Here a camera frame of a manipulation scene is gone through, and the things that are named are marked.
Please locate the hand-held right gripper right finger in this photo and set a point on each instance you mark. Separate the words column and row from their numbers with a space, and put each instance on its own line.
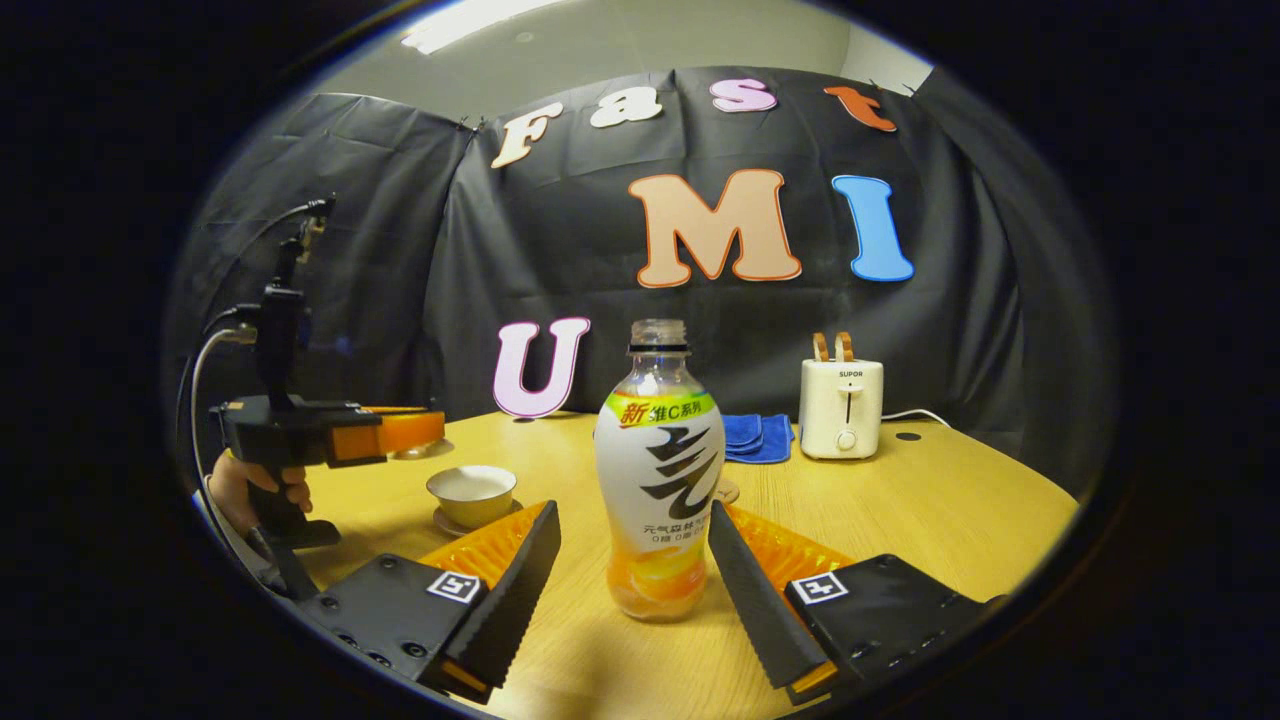
column 755, row 600

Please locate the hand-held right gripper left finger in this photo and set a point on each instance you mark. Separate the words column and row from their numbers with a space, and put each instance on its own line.
column 510, row 600

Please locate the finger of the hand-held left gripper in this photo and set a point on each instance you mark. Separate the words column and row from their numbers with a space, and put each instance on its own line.
column 410, row 430

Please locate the white teacup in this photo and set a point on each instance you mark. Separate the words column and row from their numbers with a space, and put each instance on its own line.
column 470, row 495

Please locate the round cork coaster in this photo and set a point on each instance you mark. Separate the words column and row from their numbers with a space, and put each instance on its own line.
column 729, row 491

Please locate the orange and white water bottle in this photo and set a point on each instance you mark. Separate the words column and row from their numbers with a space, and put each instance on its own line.
column 660, row 470

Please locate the white saucer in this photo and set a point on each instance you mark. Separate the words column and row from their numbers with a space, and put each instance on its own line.
column 448, row 523

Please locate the blue folded towel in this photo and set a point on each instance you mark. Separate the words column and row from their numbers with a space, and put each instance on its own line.
column 760, row 438

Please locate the white toaster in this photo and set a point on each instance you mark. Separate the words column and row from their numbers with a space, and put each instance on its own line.
column 840, row 410

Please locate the black backdrop cloth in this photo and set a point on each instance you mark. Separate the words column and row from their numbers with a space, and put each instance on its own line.
column 560, row 260

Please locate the toast bread slice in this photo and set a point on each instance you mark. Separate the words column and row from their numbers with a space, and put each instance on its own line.
column 845, row 346
column 821, row 347

